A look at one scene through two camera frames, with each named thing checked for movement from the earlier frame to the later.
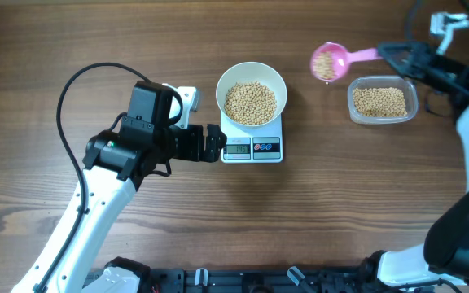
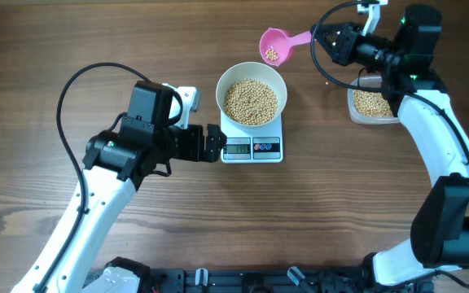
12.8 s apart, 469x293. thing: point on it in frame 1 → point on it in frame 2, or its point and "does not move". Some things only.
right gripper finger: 413,58 → 332,37
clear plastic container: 381,99 does not move
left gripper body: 188,145 does not move
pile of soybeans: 380,102 does not move
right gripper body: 448,70 → 372,51
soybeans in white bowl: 250,103 does not move
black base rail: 342,279 does not move
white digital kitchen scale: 255,144 does not move
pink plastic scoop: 330,61 → 275,46
